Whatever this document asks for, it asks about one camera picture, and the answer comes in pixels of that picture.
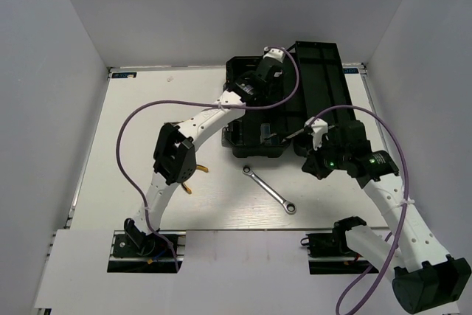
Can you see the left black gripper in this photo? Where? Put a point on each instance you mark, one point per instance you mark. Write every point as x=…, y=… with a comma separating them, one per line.
x=279, y=94

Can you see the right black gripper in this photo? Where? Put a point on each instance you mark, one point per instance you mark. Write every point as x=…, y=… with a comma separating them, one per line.
x=313, y=164

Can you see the black plastic toolbox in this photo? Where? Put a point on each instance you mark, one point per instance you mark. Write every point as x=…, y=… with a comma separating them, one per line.
x=315, y=80

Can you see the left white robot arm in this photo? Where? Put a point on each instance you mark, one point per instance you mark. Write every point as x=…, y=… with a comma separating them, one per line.
x=177, y=144

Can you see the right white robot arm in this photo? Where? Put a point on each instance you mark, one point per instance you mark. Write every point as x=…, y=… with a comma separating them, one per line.
x=421, y=271

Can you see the clear plastic parts box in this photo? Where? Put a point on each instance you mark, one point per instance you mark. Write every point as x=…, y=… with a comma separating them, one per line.
x=265, y=132

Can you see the blue label sticker right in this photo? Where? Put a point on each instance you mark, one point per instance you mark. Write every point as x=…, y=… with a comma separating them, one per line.
x=351, y=70

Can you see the blue label sticker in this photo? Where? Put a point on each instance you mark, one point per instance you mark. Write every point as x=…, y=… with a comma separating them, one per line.
x=351, y=70
x=123, y=75

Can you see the large silver ratchet wrench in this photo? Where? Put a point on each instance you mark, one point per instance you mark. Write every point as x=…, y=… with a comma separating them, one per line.
x=288, y=206

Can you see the yellow long-nose pliers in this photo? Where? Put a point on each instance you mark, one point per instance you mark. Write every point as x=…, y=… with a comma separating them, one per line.
x=187, y=185

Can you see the blue label sticker left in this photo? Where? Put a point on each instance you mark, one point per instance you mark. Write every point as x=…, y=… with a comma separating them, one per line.
x=123, y=75

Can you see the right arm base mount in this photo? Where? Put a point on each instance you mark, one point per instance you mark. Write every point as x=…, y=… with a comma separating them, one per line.
x=325, y=258

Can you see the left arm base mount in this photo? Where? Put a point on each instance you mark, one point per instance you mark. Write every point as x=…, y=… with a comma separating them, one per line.
x=126, y=258

